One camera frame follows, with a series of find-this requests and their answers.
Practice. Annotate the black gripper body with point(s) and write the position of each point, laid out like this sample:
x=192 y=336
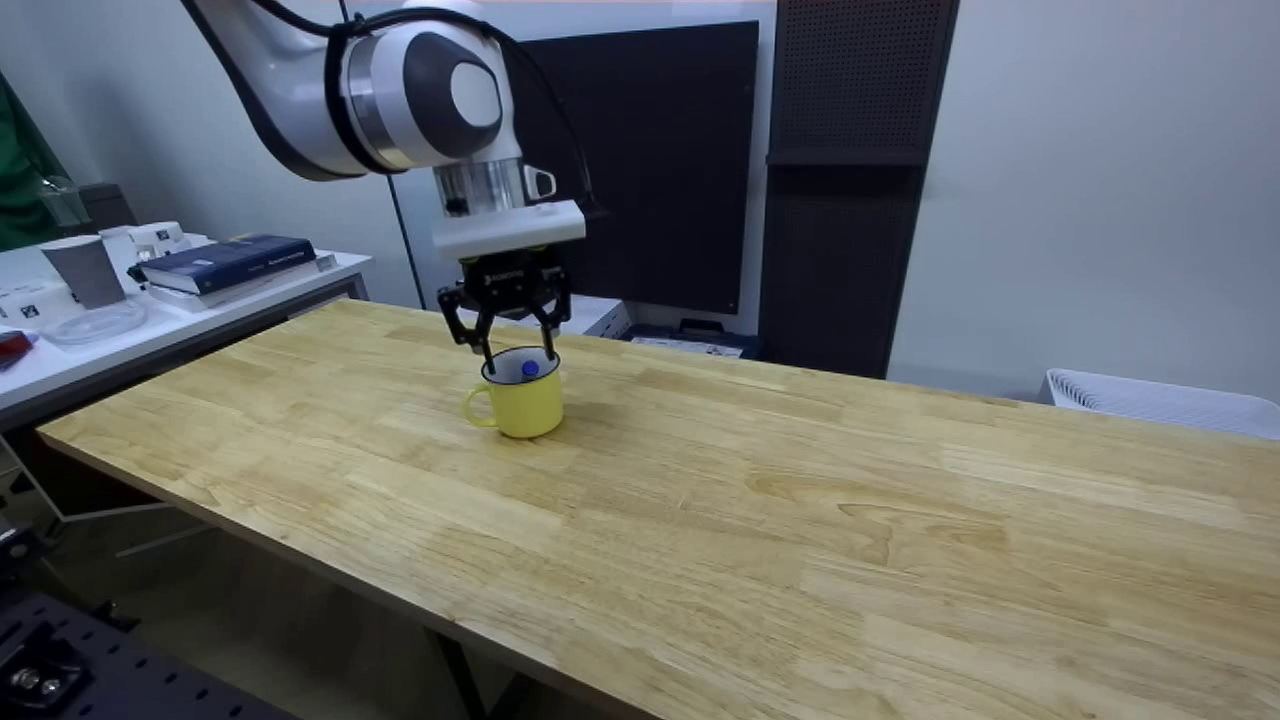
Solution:
x=519 y=286

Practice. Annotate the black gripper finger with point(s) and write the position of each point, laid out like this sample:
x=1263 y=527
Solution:
x=549 y=312
x=472 y=332

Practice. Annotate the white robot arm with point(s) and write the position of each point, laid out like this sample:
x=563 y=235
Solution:
x=418 y=85

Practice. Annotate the yellow enamel cup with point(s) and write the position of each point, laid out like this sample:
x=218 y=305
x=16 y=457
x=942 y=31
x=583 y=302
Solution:
x=519 y=406

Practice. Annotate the large black monitor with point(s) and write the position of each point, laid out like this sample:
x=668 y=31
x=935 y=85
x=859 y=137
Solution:
x=649 y=133

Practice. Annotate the blue book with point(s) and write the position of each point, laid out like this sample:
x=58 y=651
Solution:
x=227 y=267

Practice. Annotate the clear plastic lid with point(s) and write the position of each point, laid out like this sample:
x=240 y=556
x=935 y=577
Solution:
x=99 y=320

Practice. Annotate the dark tall cabinet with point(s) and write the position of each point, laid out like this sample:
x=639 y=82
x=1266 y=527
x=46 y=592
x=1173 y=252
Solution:
x=852 y=114

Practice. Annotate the grey small box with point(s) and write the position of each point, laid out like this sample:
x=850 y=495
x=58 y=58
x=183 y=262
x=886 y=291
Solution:
x=87 y=269

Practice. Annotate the white side table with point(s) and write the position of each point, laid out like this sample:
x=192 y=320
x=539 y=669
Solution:
x=58 y=379

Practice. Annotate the green object at left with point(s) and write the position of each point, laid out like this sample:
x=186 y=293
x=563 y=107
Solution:
x=24 y=167

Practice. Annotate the black perforated board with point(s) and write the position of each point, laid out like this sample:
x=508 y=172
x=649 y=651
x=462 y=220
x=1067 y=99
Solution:
x=70 y=664

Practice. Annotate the white bin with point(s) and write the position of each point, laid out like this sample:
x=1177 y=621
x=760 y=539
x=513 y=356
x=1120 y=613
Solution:
x=1156 y=400

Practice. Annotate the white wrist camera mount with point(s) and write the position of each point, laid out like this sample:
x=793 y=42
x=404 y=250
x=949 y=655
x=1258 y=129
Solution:
x=500 y=205

